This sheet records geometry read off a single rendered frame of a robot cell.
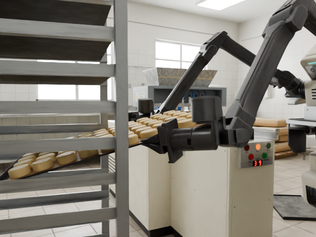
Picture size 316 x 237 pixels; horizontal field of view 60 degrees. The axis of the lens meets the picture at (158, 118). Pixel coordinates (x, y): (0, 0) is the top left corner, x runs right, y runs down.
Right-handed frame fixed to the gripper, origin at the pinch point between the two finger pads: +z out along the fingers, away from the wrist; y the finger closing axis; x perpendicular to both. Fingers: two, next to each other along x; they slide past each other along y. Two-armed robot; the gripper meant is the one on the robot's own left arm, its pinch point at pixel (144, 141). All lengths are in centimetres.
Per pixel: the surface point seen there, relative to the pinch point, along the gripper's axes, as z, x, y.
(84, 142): 9.0, -12.3, -4.0
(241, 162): -4, 84, 36
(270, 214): -13, 100, 75
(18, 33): 15.7, -17.9, -31.2
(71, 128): 41.3, 14.5, -3.4
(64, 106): 11.0, -14.1, -13.5
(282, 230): -10, 164, 124
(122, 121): 0.0, -7.4, -7.4
